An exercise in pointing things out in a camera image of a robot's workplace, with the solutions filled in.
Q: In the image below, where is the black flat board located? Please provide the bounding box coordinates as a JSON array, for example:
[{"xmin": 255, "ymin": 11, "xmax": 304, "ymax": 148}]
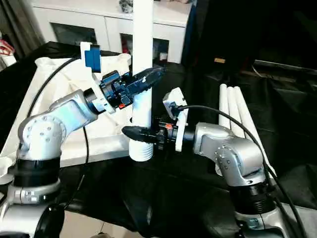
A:
[{"xmin": 252, "ymin": 59, "xmax": 317, "ymax": 77}]

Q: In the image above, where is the dark glittery ornament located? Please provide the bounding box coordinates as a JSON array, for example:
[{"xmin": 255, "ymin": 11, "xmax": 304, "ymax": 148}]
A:
[{"xmin": 118, "ymin": 0, "xmax": 134, "ymax": 13}]

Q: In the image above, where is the white plastic table top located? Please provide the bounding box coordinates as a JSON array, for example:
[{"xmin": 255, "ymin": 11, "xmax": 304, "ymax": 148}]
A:
[{"xmin": 0, "ymin": 54, "xmax": 139, "ymax": 185}]

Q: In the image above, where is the red and white bundle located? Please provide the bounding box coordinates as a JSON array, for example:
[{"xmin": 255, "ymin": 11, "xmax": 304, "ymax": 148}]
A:
[{"xmin": 0, "ymin": 39, "xmax": 15, "ymax": 57}]

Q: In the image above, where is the white sideboard cabinet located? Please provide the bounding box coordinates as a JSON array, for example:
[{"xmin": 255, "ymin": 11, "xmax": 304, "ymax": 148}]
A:
[{"xmin": 32, "ymin": 0, "xmax": 193, "ymax": 64}]

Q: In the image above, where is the grey curtain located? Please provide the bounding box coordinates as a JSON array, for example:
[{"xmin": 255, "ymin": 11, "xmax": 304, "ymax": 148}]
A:
[{"xmin": 0, "ymin": 0, "xmax": 47, "ymax": 60}]

